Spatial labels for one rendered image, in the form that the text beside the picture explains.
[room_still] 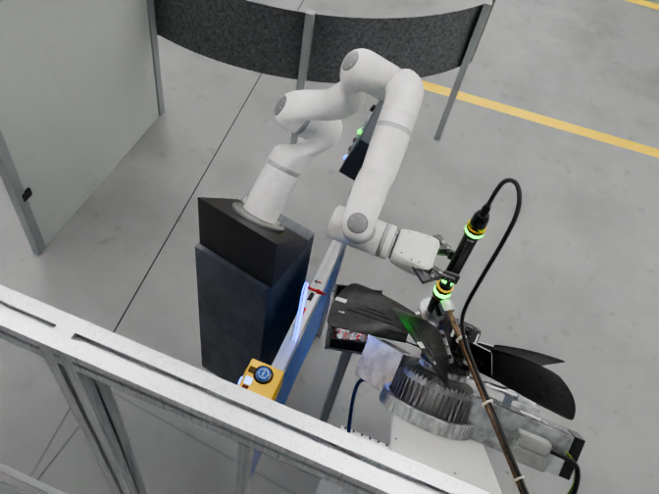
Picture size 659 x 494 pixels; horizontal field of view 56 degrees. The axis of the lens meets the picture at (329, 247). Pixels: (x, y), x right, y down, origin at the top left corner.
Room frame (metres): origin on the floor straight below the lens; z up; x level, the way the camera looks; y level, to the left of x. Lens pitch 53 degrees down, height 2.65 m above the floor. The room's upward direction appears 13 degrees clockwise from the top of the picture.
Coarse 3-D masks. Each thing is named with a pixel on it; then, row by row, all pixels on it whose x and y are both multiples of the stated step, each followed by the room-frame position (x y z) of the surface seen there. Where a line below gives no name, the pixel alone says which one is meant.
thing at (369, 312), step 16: (352, 288) 1.02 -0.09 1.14; (368, 288) 1.04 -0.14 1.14; (336, 304) 0.94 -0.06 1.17; (352, 304) 0.95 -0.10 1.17; (368, 304) 0.96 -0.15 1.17; (384, 304) 0.97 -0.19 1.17; (400, 304) 0.99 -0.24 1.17; (336, 320) 0.88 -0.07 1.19; (352, 320) 0.89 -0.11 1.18; (368, 320) 0.90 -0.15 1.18; (384, 320) 0.91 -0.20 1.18; (384, 336) 0.86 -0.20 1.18; (400, 336) 0.87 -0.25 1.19
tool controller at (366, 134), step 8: (376, 112) 1.69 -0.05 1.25; (368, 120) 1.68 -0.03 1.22; (376, 120) 1.65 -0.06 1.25; (368, 128) 1.59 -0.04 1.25; (360, 136) 1.56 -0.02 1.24; (368, 136) 1.56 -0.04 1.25; (352, 144) 1.68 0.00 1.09; (360, 144) 1.53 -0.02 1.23; (368, 144) 1.53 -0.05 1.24; (352, 152) 1.54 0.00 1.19; (360, 152) 1.53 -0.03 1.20; (352, 160) 1.54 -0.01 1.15; (360, 160) 1.53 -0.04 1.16; (344, 168) 1.54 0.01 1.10; (352, 168) 1.53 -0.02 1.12; (360, 168) 1.53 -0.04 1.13; (352, 176) 1.53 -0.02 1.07
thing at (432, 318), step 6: (426, 300) 0.92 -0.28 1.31; (450, 300) 0.88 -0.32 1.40; (420, 306) 0.90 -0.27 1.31; (426, 306) 0.91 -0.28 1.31; (438, 306) 0.87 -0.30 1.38; (444, 306) 0.86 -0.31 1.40; (450, 306) 0.86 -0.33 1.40; (420, 312) 0.89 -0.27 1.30; (426, 312) 0.89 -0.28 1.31; (432, 312) 0.88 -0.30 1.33; (438, 312) 0.85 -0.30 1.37; (444, 312) 0.85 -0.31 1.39; (426, 318) 0.87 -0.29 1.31; (432, 318) 0.87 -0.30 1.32; (438, 318) 0.87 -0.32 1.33
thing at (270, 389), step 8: (256, 360) 0.76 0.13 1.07; (248, 368) 0.73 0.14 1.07; (256, 368) 0.74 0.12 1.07; (272, 368) 0.75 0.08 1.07; (248, 376) 0.71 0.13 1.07; (272, 376) 0.72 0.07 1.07; (280, 376) 0.73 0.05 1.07; (240, 384) 0.68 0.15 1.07; (248, 384) 0.68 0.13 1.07; (256, 384) 0.69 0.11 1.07; (264, 384) 0.69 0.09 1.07; (272, 384) 0.70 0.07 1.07; (280, 384) 0.73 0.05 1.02; (256, 392) 0.67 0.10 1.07; (264, 392) 0.67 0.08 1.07; (272, 392) 0.68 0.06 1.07
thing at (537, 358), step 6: (498, 348) 0.93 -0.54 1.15; (504, 348) 0.93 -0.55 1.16; (510, 348) 0.93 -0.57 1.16; (516, 348) 0.94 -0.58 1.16; (516, 354) 0.94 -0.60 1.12; (522, 354) 0.94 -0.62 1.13; (528, 354) 0.94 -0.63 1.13; (534, 354) 0.94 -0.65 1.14; (540, 354) 0.94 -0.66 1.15; (534, 360) 0.95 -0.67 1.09; (540, 360) 0.95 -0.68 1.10; (546, 360) 0.95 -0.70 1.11; (552, 360) 0.95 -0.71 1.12; (558, 360) 0.95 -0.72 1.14
